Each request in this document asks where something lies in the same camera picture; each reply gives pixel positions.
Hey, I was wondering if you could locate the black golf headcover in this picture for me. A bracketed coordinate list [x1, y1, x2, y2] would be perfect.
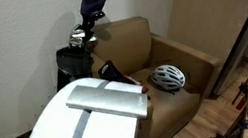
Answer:
[96, 56, 135, 91]

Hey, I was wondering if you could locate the white bicycle helmet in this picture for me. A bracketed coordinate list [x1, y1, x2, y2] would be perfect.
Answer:
[148, 61, 188, 94]

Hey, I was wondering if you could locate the black bar clamp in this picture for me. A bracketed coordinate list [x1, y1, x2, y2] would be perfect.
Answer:
[207, 118, 248, 138]

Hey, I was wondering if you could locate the cardboard box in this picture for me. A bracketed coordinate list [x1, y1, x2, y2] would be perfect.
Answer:
[83, 3, 235, 138]

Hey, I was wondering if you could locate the red handled bar clamp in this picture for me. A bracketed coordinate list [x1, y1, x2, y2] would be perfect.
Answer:
[227, 79, 248, 114]

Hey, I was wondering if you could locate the navy baseball cap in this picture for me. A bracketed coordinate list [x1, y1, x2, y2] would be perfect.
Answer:
[79, 0, 111, 23]

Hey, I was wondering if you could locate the silver golf club head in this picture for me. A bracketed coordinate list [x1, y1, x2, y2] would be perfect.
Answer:
[67, 38, 86, 52]
[85, 33, 99, 45]
[68, 27, 87, 42]

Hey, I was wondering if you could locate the black golf bag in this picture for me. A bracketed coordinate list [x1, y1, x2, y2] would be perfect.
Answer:
[50, 41, 99, 93]

